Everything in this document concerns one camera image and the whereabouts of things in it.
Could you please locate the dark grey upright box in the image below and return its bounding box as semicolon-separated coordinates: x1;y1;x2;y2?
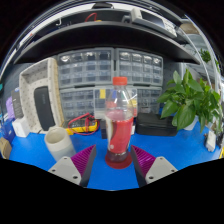
11;89;25;119

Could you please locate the flat black case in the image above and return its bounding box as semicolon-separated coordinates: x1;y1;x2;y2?
135;112;178;137

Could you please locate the grey and white mug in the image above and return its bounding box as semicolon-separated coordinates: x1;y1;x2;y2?
44;126;77;163

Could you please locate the white power adapter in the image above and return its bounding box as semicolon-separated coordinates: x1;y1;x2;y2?
205;130;218;153

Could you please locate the grey small-parts drawer cabinet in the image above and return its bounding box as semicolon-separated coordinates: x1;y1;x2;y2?
57;47;115;89
114;48;164;88

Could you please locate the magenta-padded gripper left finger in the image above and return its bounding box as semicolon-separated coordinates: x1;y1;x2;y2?
47;144;98;188

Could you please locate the clear bottle with red label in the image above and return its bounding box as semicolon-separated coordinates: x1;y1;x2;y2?
104;76;135;163

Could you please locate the green potted plant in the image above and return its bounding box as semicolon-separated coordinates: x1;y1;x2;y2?
156;68;223;134

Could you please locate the beige perforated tray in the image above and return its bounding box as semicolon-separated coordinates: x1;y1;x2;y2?
18;57;66;134

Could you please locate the white metal rack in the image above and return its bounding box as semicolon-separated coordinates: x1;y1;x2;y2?
179;19;224;88

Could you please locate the wide grey drawer cabinet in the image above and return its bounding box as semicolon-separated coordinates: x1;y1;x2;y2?
59;85;163;121

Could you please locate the clear organizer with coloured parts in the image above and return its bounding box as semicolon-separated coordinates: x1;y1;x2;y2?
93;87;138;118

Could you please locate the yellow multimeter with red leads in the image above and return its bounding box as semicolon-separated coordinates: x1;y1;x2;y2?
64;112;100;136

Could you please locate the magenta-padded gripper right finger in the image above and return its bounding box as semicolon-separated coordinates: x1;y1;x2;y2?
130;144;179;188

